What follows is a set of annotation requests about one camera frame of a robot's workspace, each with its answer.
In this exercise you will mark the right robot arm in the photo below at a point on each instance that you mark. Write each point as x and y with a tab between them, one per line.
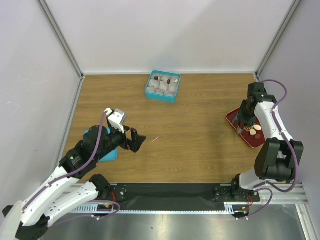
277	164

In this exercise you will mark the aluminium frame post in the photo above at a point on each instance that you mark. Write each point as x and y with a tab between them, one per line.
45	8
276	39

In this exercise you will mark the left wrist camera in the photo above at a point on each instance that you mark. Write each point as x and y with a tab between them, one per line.
115	119

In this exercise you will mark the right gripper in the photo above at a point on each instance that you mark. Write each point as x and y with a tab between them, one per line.
247	121

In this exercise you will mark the left aluminium frame post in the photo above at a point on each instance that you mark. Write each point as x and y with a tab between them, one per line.
45	8

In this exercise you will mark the white oval chocolate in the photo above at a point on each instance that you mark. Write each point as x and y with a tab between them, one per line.
252	132

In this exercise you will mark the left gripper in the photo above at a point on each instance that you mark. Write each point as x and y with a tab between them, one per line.
137	140

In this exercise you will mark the right aluminium frame post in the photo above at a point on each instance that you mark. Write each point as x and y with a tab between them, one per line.
276	39

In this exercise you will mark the teal chocolate box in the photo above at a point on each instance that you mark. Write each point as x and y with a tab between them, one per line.
159	90

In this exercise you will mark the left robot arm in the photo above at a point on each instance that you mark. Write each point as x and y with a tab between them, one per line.
31	218

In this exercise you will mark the metal tongs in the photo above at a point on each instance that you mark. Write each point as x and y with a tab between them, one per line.
236	123

